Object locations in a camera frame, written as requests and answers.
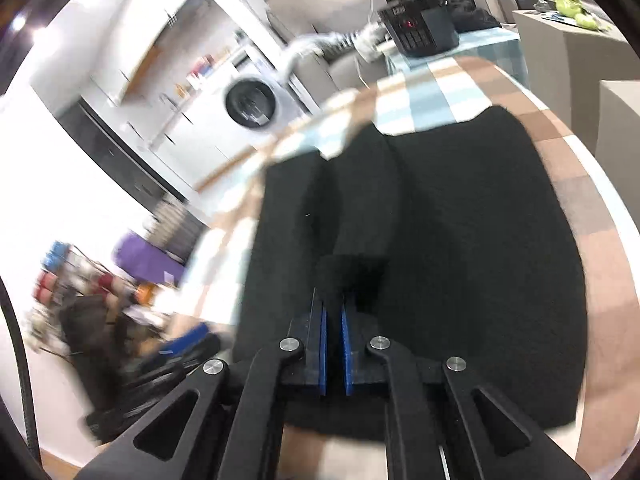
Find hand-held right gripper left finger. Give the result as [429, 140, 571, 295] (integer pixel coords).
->
[75, 287, 330, 480]

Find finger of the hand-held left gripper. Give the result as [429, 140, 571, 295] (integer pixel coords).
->
[125, 322, 223, 391]

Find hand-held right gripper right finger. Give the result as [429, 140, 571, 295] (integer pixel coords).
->
[340, 295, 593, 480]

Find black garment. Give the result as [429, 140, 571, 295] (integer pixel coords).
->
[232, 105, 588, 443]

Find pile of black clothes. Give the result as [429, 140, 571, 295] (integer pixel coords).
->
[387, 0, 503, 33]

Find purple bag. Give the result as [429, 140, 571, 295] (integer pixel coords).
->
[112, 232, 188, 290]

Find shoe rack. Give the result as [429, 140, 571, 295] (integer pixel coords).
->
[30, 240, 121, 361]

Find white kitchen counter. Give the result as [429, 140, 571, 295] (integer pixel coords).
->
[147, 67, 241, 161]

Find white washing machine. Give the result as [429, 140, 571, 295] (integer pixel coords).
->
[207, 47, 307, 147]

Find grey armchair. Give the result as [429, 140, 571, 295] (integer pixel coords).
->
[290, 52, 391, 111]

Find checked brown blue tablecloth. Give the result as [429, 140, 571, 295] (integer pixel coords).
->
[165, 55, 640, 480]

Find white grey striped cloth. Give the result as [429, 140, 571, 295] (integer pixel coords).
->
[282, 27, 396, 80]

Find black keypad device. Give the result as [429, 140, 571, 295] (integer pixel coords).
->
[377, 2, 461, 58]

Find grey sofa section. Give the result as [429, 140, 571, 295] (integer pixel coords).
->
[597, 80, 640, 171]
[515, 7, 626, 136]

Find black cable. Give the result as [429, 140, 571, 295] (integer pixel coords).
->
[0, 280, 43, 480]

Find white wall cabinets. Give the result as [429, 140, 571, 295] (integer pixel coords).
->
[30, 0, 226, 107]

